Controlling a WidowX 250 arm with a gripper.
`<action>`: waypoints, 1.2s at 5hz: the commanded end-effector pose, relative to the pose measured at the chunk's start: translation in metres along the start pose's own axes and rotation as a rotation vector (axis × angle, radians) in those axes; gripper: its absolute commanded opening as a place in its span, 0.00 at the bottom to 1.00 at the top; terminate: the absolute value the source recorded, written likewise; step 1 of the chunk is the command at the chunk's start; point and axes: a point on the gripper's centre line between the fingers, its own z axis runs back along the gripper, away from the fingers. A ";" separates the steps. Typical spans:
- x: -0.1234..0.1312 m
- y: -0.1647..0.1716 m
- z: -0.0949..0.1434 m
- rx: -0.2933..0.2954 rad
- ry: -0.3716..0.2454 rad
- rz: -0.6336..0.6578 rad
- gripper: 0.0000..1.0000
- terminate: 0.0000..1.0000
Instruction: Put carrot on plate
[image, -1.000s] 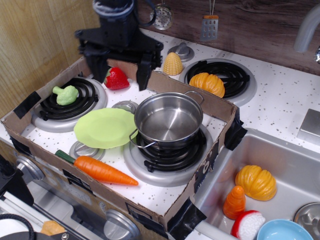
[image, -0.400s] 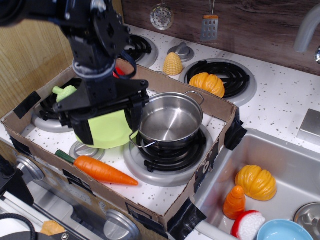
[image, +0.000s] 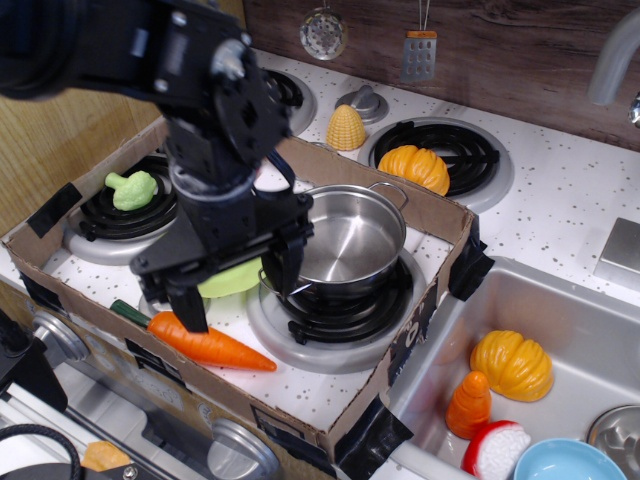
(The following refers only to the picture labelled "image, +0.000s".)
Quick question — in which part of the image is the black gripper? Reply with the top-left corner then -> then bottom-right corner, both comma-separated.
130,175 -> 313,333

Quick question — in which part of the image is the orange toy carrot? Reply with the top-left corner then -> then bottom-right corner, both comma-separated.
110,300 -> 277,372

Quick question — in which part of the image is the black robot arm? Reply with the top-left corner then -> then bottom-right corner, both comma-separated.
1,1 -> 313,333

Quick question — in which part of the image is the light green plastic plate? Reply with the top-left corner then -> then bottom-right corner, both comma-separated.
198,258 -> 262,299

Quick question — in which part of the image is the small orange carrot piece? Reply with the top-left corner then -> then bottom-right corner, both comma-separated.
445,370 -> 492,440

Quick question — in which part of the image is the brown cardboard fence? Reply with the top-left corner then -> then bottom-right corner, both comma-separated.
6,119 -> 482,479

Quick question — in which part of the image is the silver front stove knob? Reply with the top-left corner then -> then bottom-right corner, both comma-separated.
139,293 -> 210,317

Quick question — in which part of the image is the silver stove knob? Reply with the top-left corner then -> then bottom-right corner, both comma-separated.
139,293 -> 210,317
335,85 -> 389,125

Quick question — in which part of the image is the stainless steel pot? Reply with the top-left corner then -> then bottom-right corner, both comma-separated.
287,181 -> 409,300

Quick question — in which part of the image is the green toy broccoli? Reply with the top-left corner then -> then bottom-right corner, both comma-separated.
104,171 -> 157,212

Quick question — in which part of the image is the front right black burner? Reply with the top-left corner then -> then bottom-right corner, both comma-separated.
247,250 -> 426,374

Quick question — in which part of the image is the front left black burner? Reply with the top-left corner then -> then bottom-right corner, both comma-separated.
64,152 -> 177,266

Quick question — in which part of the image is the silver oven knob right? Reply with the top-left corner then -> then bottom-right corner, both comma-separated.
207,418 -> 280,480

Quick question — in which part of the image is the silver oven knob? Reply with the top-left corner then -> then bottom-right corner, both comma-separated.
33,311 -> 90,368
207,418 -> 280,480

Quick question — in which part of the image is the silver oven knob left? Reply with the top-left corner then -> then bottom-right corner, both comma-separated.
33,311 -> 90,368

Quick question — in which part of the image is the yellow toy corn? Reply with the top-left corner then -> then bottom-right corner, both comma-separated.
326,105 -> 366,151

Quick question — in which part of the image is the orange toy pumpkin on stove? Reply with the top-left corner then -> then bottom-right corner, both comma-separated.
378,145 -> 450,196

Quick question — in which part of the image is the silver back stove knob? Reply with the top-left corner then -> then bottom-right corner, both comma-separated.
335,85 -> 389,125

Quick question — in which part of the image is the orange toy piece bottom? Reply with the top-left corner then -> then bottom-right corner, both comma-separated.
81,441 -> 131,472

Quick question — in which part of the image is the hanging metal strainer ladle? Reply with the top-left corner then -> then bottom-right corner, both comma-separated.
299,1 -> 349,61

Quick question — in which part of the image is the back right black burner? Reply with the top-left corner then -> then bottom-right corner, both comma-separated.
357,117 -> 514,214

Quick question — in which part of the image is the hanging metal spatula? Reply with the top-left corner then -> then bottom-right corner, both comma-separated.
400,1 -> 438,84

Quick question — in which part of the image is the orange toy pumpkin in sink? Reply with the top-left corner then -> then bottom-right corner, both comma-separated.
469,330 -> 555,402

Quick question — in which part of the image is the red white toy mushroom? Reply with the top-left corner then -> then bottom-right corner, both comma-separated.
460,420 -> 531,480

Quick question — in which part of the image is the silver sink basin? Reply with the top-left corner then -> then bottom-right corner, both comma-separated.
382,258 -> 639,479

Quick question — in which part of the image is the light blue bowl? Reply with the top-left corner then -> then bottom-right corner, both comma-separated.
513,439 -> 626,480

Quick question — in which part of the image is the grey faucet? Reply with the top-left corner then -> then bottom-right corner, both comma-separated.
587,8 -> 639,106

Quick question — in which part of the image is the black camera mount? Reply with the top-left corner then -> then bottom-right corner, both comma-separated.
1,311 -> 68,413

